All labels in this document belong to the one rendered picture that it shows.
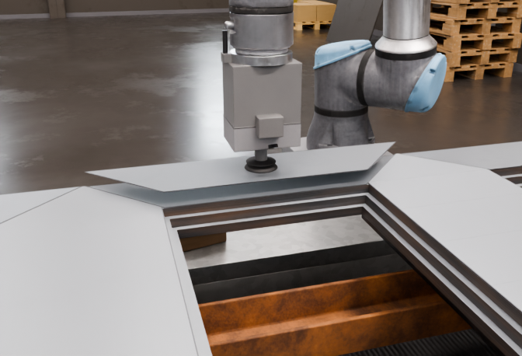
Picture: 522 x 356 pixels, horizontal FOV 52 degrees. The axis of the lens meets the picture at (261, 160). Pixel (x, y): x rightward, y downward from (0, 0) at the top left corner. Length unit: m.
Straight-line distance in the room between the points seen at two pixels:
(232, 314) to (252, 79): 0.29
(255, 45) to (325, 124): 0.55
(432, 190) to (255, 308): 0.27
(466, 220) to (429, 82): 0.45
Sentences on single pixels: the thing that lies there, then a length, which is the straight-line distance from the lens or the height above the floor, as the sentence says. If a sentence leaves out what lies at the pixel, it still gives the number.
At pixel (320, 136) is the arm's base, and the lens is 1.15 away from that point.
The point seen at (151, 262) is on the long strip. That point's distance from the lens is 0.54.
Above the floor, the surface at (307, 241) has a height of 0.68.
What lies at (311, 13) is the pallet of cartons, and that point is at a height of 0.26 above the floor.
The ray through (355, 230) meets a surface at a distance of 0.96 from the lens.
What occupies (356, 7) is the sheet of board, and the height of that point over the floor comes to 0.50.
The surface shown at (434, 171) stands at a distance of 0.77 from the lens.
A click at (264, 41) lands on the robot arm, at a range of 0.62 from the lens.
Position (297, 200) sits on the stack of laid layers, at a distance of 0.68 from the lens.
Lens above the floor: 1.12
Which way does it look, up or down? 21 degrees down
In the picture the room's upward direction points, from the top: straight up
